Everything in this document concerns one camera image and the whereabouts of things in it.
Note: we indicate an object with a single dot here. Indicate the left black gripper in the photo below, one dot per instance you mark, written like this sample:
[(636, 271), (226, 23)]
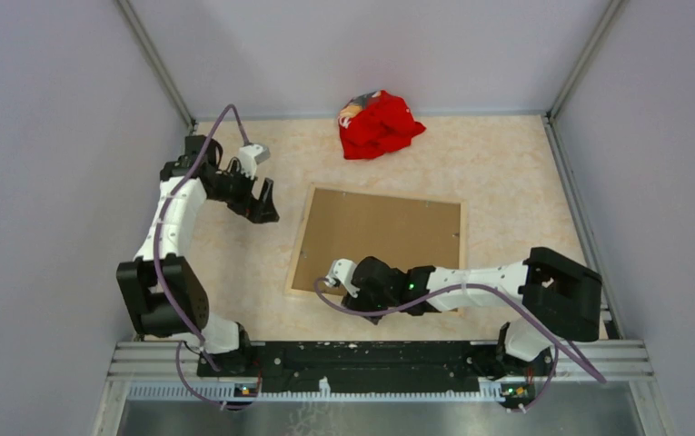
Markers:
[(259, 210)]

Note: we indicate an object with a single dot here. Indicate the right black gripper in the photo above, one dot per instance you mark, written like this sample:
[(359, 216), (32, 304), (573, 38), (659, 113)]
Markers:
[(358, 302)]

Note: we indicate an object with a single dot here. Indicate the brown frame backing board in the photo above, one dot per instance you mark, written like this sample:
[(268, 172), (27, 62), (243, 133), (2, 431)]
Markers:
[(383, 234)]

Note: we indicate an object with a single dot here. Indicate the light wooden picture frame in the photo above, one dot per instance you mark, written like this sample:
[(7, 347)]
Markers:
[(299, 240)]

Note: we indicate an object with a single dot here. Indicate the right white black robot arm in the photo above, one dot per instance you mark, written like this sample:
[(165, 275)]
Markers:
[(557, 300)]

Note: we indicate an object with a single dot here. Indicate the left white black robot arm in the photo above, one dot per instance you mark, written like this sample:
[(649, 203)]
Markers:
[(162, 294)]

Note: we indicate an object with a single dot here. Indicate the crumpled red cloth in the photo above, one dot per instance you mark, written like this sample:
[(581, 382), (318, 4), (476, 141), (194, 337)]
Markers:
[(374, 124)]

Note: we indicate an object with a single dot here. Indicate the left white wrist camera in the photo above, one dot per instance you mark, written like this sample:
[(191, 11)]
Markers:
[(250, 157)]

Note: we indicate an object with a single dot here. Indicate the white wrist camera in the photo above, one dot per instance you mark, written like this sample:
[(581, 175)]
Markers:
[(340, 274), (250, 157)]

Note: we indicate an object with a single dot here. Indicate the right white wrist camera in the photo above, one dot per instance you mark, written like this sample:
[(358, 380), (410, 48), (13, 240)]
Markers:
[(340, 274)]

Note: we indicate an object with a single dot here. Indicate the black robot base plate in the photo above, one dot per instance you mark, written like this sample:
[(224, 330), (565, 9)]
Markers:
[(374, 367)]

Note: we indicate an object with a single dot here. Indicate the aluminium rail with cable duct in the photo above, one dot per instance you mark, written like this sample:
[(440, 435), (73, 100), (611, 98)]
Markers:
[(173, 373)]

